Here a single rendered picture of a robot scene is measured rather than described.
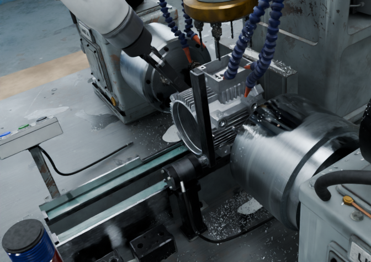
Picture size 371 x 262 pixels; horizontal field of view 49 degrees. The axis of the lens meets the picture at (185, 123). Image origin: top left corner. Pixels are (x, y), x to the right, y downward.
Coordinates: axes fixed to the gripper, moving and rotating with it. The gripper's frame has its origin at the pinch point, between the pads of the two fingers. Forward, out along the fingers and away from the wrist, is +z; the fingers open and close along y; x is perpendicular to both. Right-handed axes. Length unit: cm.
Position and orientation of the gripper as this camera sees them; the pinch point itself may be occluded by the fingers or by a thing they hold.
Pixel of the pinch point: (179, 84)
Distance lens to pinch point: 107.4
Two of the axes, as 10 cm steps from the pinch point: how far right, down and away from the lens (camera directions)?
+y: -5.2, -4.4, 7.3
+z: 5.4, 4.9, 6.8
